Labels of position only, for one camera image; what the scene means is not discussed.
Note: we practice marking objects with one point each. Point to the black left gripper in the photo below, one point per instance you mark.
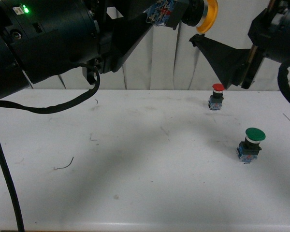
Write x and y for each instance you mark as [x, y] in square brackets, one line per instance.
[56, 35]

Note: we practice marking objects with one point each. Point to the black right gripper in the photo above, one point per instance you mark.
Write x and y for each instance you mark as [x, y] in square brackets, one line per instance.
[270, 35]

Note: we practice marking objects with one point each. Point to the yellow push button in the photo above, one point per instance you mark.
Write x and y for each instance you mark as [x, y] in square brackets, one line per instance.
[200, 14]

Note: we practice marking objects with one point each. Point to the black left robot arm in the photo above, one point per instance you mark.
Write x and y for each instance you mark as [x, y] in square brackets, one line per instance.
[12, 76]

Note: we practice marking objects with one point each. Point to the red push button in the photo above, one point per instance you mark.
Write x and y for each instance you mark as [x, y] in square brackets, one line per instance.
[216, 99]

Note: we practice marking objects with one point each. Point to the green push button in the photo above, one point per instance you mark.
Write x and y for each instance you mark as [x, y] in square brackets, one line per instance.
[249, 149]

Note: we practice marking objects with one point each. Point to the white curtain backdrop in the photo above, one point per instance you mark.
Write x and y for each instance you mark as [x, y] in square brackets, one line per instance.
[166, 60]

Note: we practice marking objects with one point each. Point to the black wire scrap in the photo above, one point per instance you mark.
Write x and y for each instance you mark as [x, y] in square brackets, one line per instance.
[63, 167]

